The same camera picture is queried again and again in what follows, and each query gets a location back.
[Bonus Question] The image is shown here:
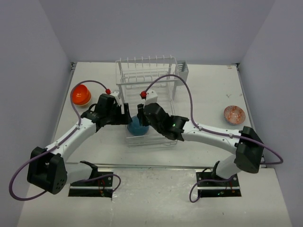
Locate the teal bowl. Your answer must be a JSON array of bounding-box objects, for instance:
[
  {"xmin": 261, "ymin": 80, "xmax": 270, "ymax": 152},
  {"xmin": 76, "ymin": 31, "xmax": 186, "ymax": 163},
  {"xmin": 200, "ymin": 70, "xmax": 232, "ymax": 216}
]
[{"xmin": 127, "ymin": 115, "xmax": 149, "ymax": 136}]

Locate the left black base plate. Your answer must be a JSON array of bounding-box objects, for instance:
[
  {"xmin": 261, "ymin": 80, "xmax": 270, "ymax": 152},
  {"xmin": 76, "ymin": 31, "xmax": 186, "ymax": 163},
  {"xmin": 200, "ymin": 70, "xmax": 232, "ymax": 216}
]
[{"xmin": 68, "ymin": 172, "xmax": 113, "ymax": 198}]

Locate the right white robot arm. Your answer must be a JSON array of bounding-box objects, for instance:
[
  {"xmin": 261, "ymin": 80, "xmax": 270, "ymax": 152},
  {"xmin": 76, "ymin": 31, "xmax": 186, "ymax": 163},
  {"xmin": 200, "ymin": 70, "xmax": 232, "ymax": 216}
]
[{"xmin": 137, "ymin": 103, "xmax": 263, "ymax": 186}]

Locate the blue patterned bowl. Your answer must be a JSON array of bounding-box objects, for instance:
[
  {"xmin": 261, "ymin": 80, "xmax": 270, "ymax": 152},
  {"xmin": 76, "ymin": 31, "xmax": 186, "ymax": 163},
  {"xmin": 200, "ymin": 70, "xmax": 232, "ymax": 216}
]
[{"xmin": 223, "ymin": 105, "xmax": 246, "ymax": 125}]

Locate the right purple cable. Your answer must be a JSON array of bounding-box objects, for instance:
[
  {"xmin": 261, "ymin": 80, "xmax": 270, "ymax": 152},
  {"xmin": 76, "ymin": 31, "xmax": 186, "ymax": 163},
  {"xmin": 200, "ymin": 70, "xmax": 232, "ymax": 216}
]
[{"xmin": 140, "ymin": 74, "xmax": 284, "ymax": 203}]

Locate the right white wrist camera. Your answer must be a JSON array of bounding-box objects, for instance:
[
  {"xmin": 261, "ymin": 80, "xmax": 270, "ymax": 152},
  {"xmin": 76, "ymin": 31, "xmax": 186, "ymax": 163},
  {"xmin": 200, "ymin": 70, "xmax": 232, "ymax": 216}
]
[{"xmin": 144, "ymin": 90, "xmax": 158, "ymax": 105}]

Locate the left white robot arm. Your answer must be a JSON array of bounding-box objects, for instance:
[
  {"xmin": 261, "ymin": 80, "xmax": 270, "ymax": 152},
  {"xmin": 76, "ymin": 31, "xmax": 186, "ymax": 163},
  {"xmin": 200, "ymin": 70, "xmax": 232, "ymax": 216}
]
[{"xmin": 27, "ymin": 91, "xmax": 132, "ymax": 194}]

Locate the purple cable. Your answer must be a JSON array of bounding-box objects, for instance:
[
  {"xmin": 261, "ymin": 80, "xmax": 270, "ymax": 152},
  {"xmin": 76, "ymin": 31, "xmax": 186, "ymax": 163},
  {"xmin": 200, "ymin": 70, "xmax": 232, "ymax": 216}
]
[
  {"xmin": 9, "ymin": 80, "xmax": 121, "ymax": 201},
  {"xmin": 140, "ymin": 74, "xmax": 284, "ymax": 203}
]

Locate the grey cutlery holder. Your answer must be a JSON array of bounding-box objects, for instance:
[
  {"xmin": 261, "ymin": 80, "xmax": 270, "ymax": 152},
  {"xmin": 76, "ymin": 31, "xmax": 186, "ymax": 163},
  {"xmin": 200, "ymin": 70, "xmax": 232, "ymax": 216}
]
[{"xmin": 177, "ymin": 60, "xmax": 189, "ymax": 82}]

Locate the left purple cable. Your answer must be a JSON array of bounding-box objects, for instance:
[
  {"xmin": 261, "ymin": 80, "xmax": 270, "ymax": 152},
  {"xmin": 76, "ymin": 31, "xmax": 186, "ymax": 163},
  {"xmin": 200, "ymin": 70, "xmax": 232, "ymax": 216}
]
[{"xmin": 9, "ymin": 80, "xmax": 121, "ymax": 201}]

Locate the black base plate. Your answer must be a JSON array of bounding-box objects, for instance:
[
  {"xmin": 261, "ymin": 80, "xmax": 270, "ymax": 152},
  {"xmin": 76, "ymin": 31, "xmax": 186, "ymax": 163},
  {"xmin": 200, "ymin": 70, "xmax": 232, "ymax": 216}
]
[
  {"xmin": 68, "ymin": 172, "xmax": 113, "ymax": 198},
  {"xmin": 196, "ymin": 168, "xmax": 241, "ymax": 198}
]

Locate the orange bowl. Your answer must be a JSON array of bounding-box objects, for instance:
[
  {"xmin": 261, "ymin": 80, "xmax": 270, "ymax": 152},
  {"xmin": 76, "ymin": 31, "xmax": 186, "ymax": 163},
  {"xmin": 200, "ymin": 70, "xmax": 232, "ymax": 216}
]
[
  {"xmin": 72, "ymin": 95, "xmax": 91, "ymax": 108},
  {"xmin": 71, "ymin": 84, "xmax": 91, "ymax": 99}
]

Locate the white wire dish rack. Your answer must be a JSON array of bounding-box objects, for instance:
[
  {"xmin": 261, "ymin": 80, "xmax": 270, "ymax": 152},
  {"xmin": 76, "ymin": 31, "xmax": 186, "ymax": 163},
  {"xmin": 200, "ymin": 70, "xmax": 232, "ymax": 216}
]
[{"xmin": 115, "ymin": 55, "xmax": 179, "ymax": 147}]

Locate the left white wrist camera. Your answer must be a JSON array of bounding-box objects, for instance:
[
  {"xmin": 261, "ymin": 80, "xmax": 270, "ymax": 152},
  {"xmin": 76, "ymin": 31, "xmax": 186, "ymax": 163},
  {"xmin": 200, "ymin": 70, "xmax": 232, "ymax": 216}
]
[{"xmin": 111, "ymin": 91, "xmax": 123, "ymax": 106}]

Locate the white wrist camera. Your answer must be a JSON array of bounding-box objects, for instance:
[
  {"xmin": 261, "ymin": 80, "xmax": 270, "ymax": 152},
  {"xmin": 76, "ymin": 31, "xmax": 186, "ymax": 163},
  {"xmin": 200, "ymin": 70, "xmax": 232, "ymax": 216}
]
[
  {"xmin": 111, "ymin": 91, "xmax": 123, "ymax": 106},
  {"xmin": 144, "ymin": 90, "xmax": 158, "ymax": 105}
]

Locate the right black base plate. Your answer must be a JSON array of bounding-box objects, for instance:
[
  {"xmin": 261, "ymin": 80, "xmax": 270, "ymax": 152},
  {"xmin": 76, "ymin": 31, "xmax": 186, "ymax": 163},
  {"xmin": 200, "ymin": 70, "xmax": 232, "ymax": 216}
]
[{"xmin": 196, "ymin": 168, "xmax": 241, "ymax": 198}]

